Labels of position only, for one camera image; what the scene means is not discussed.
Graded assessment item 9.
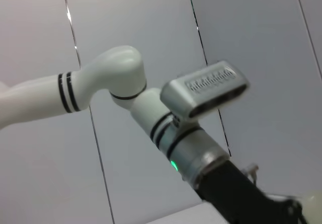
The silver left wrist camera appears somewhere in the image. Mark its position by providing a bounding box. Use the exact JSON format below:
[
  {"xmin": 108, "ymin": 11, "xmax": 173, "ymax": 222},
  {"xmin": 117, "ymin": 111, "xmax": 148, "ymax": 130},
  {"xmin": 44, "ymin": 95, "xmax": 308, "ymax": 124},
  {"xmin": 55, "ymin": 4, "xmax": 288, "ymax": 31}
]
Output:
[{"xmin": 160, "ymin": 60, "xmax": 250, "ymax": 129}]

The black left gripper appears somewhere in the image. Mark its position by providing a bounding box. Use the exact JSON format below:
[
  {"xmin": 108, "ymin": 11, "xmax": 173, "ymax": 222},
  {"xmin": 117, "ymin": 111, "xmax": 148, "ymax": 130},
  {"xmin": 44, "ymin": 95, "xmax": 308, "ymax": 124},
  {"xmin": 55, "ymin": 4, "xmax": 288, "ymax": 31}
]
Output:
[{"xmin": 195, "ymin": 158, "xmax": 306, "ymax": 224}]

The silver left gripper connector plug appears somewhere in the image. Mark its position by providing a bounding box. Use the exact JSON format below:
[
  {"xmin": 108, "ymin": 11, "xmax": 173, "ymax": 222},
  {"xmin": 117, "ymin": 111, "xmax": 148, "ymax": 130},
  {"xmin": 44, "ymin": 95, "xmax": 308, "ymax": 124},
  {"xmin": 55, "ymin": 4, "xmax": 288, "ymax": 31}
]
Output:
[{"xmin": 243, "ymin": 163, "xmax": 260, "ymax": 184}]

